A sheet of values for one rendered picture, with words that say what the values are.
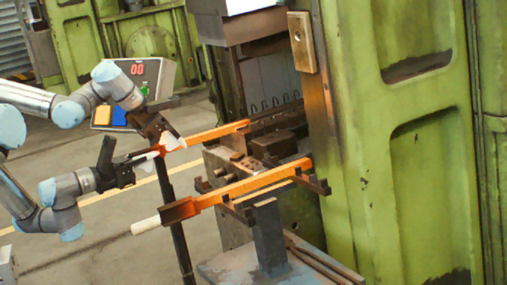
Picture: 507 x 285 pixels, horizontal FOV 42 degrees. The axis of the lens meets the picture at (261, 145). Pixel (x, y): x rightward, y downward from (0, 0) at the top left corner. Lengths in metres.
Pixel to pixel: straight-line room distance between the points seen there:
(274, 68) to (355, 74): 0.68
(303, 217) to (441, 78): 0.60
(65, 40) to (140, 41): 0.73
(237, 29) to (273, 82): 0.44
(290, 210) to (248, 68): 0.57
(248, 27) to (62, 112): 0.61
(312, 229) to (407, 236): 0.30
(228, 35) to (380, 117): 0.52
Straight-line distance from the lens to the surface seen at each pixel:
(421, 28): 1.99
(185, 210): 1.61
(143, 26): 6.92
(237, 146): 2.16
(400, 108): 1.89
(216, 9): 2.03
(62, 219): 1.99
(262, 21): 2.07
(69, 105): 1.84
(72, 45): 6.90
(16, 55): 9.96
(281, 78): 2.43
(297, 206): 2.08
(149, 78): 2.50
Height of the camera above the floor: 1.62
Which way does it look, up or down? 19 degrees down
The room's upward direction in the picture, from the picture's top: 10 degrees counter-clockwise
